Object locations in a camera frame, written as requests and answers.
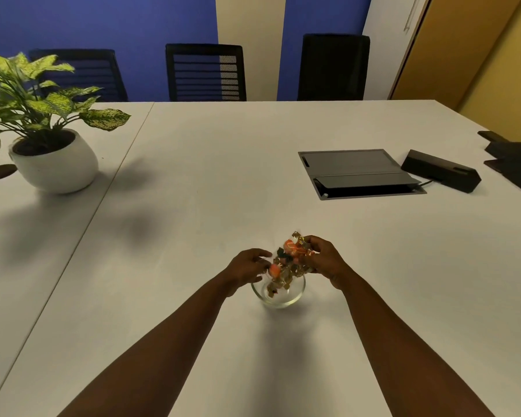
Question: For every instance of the person's right hand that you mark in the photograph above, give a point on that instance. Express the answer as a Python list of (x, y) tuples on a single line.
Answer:
[(330, 260)]

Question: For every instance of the person's left hand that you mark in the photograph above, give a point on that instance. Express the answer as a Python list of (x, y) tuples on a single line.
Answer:
[(243, 269)]

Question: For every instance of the person's right fingers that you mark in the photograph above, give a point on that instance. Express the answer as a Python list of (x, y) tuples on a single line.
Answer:
[(313, 251)]

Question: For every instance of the person's left fingers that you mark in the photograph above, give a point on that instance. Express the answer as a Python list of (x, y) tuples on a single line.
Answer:
[(260, 260)]

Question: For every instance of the bunch of candies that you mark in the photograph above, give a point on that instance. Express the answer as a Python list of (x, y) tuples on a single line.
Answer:
[(290, 260)]

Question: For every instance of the clear glass bowl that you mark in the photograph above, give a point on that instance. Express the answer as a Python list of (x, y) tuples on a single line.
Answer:
[(278, 290)]

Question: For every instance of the person's right forearm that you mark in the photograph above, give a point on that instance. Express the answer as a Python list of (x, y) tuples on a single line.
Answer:
[(403, 347)]

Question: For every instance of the person's left forearm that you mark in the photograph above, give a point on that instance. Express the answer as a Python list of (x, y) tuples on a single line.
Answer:
[(152, 356)]

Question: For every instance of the black rectangular box device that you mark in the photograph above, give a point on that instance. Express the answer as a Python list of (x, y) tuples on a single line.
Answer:
[(442, 170)]

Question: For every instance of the black solid-back office chair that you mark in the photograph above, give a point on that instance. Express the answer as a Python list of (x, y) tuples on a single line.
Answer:
[(333, 67)]

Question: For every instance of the black slatted office chair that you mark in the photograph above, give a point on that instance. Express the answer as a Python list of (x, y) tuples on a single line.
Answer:
[(206, 73)]

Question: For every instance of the black folded stand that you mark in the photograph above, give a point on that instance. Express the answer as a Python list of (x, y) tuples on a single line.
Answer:
[(514, 158)]

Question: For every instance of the white ceramic plant pot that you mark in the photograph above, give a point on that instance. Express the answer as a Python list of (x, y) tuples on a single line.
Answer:
[(54, 162)]

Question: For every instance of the wooden door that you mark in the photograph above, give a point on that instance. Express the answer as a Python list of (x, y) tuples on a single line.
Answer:
[(456, 47)]

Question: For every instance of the black mesh office chair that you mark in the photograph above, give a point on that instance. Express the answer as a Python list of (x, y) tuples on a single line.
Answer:
[(87, 75)]

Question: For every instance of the green leafy plant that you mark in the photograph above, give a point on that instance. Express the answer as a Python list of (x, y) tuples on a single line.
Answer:
[(30, 95)]

